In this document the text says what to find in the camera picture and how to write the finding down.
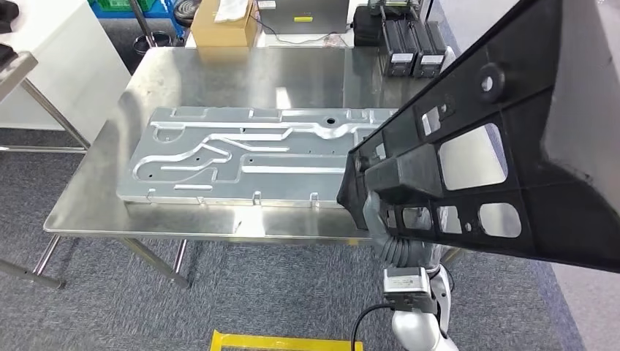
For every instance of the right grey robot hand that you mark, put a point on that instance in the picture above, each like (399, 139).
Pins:
(373, 213)

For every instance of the black plastic car part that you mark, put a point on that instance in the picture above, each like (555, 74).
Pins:
(557, 218)

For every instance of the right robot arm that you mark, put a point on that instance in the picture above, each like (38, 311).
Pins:
(421, 329)

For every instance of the steel workbench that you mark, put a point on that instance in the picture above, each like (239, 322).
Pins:
(19, 68)
(218, 72)

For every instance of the stamped silver metal plate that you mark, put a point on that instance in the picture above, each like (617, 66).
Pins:
(290, 145)

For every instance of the black battery box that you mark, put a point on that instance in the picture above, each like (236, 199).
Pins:
(433, 43)
(399, 43)

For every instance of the black bag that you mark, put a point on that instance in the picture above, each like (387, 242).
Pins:
(365, 26)

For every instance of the grey laptop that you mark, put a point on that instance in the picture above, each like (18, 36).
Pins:
(319, 19)

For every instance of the black device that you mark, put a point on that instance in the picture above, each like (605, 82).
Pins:
(397, 7)

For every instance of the brown cardboard box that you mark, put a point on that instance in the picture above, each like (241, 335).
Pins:
(218, 34)

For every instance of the white paper sheet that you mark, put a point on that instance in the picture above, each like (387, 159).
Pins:
(232, 9)

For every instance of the dark pole with round base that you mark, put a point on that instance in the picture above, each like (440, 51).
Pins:
(143, 22)

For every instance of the green plastic crate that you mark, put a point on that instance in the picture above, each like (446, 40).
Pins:
(121, 4)

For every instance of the blue storage cart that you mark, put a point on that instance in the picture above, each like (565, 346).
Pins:
(111, 13)

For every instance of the white cabinet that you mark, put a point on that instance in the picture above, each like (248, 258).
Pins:
(63, 63)

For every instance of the black object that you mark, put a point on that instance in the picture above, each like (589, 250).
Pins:
(7, 14)
(7, 53)

